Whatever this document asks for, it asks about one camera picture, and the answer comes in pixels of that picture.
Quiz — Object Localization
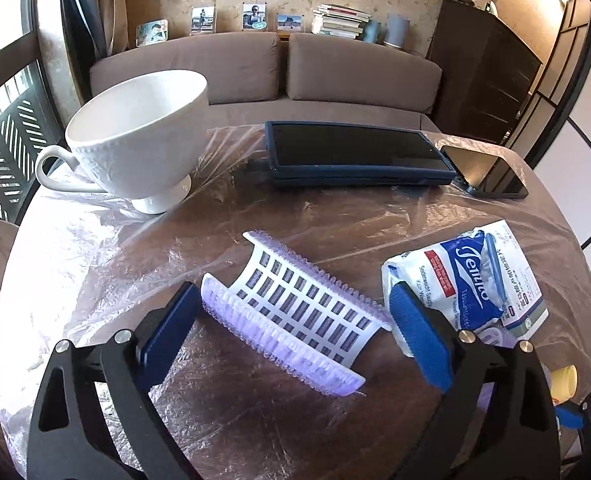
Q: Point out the white footed ceramic cup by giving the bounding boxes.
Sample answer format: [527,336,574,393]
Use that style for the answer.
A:
[36,70,210,215]

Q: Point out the large black tablet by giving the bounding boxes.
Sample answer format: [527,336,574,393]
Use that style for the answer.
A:
[438,144,530,199]

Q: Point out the dark balcony railing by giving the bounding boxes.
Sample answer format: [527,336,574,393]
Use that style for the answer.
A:
[0,95,51,221]

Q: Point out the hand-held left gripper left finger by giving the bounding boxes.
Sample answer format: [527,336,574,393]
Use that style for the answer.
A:
[27,281,204,480]

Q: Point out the grey cylindrical speaker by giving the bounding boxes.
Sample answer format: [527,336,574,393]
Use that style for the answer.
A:
[385,12,410,48]

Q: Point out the beige and dark curtains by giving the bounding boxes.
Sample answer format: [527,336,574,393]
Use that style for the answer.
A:
[60,0,161,76]

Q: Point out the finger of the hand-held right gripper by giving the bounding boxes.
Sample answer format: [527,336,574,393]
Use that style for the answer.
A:
[557,406,585,430]

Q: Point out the yellow plastic cup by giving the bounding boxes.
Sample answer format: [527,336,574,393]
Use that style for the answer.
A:
[550,364,579,403]

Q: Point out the rounded photo frame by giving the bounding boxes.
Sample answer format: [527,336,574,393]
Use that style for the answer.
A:
[136,19,169,47]

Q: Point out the tall white photo card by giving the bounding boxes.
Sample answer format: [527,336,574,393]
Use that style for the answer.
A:
[190,6,218,36]

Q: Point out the dark wooden cabinet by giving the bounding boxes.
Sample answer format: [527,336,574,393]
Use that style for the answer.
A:
[425,0,543,143]

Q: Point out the white panel sliding door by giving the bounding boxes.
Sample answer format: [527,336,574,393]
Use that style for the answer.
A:
[505,0,591,301]

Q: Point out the brown sofa back cushion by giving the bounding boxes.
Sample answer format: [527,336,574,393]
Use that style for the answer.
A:
[90,32,281,106]
[286,33,443,115]

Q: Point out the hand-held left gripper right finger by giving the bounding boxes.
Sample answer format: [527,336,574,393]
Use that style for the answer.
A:
[388,282,561,480]

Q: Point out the photo of person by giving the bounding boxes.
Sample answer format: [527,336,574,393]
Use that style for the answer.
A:
[242,2,268,30]

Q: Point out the small tablet in blue case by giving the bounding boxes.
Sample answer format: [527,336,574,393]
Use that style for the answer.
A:
[264,120,457,190]

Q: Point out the stack of books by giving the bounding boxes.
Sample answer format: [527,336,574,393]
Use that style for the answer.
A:
[311,4,371,40]

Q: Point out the blue and white tissue pack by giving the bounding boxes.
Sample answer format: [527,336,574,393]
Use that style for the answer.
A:
[380,219,549,356]

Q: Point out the brown fabric sofa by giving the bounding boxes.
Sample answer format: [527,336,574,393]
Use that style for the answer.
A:
[90,32,443,133]

